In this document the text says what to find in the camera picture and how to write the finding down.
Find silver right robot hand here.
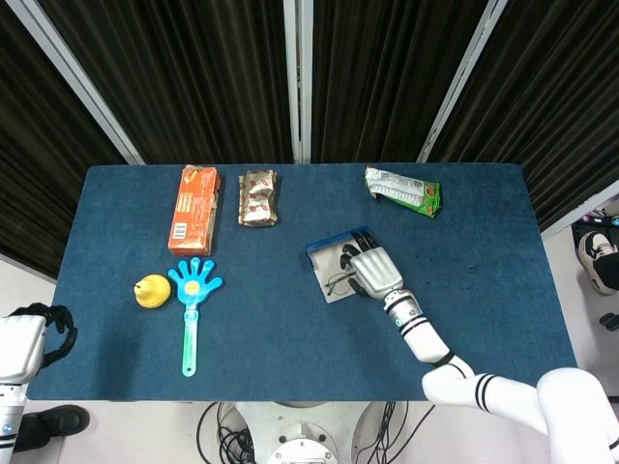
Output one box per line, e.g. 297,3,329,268
339,230,405,298

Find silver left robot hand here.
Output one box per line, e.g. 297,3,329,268
0,303,78,385

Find blue rectangular box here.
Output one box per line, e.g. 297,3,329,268
305,224,373,305

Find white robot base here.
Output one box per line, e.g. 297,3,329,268
231,400,383,464

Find orange carton box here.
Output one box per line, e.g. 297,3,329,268
167,164,222,257

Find green and white snack bag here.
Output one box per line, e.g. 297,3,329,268
364,164,443,220

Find black shoe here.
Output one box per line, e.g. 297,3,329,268
12,404,92,455

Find beige snack wrapper pack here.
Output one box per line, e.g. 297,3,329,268
237,169,280,227

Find yellow pear toy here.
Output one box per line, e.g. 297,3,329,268
133,274,172,309

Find blue hand clapper toy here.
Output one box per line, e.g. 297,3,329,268
167,257,224,378

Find dark ribbed partition panel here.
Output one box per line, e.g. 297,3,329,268
0,0,146,281
294,0,509,164
9,0,304,165
418,0,619,241

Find white and black sneaker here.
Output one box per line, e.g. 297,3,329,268
576,230,619,296

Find black cable bundle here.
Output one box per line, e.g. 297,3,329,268
195,400,257,464
352,400,412,464

